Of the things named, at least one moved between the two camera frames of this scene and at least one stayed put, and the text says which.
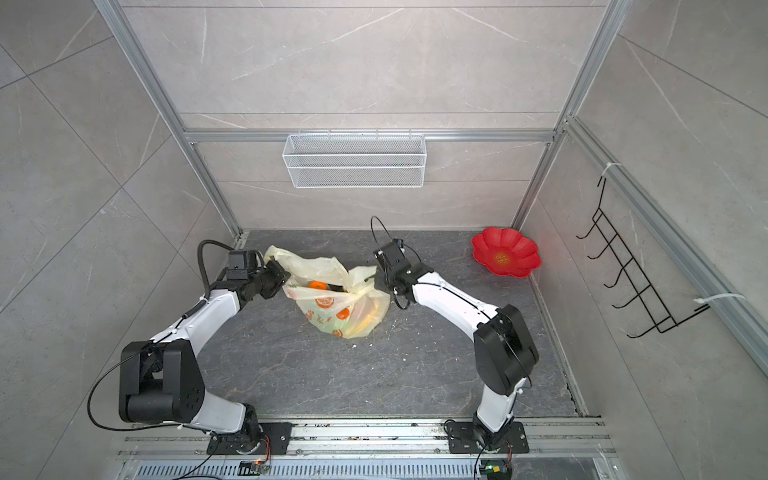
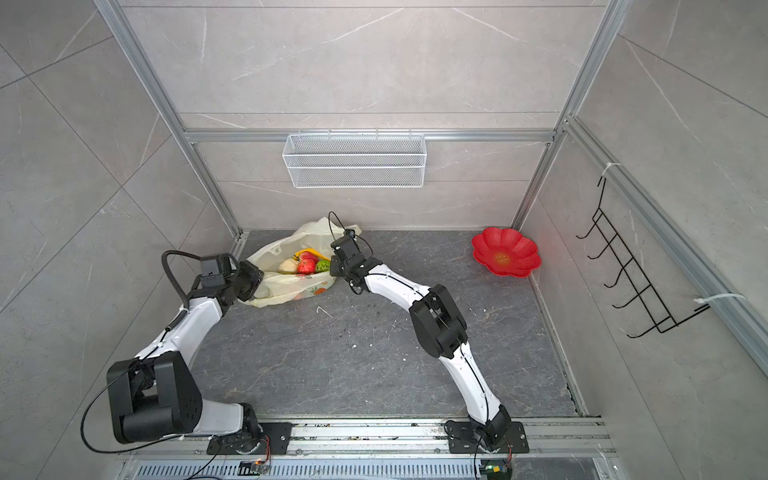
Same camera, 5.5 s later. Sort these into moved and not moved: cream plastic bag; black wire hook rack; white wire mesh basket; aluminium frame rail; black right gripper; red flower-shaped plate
Moved: black right gripper; cream plastic bag
Not moved: aluminium frame rail; black wire hook rack; red flower-shaped plate; white wire mesh basket
